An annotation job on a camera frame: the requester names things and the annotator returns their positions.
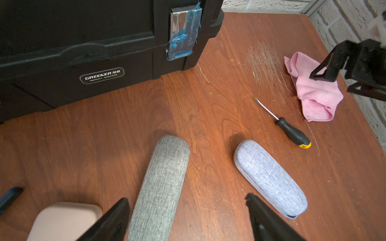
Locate pink microfibre cloth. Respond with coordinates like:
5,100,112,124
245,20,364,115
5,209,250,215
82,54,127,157
283,52,343,122

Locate blue handled pliers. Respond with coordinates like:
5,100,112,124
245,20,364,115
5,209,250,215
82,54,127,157
0,187,24,215

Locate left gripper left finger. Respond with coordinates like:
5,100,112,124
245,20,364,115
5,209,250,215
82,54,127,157
77,198,130,241

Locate black plastic toolbox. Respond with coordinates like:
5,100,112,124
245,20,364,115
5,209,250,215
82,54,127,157
1,1,224,122

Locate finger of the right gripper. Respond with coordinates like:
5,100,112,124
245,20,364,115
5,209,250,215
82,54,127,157
310,40,350,82
347,82,386,102

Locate pink eyeglass case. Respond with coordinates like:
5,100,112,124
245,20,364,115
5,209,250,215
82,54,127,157
27,202,103,241

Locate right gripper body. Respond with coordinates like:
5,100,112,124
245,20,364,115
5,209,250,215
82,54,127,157
343,8,386,91

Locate black yellow screwdriver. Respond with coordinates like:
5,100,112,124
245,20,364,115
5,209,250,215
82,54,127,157
253,97,312,149

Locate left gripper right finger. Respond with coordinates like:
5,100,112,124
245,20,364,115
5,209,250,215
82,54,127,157
245,193,305,241

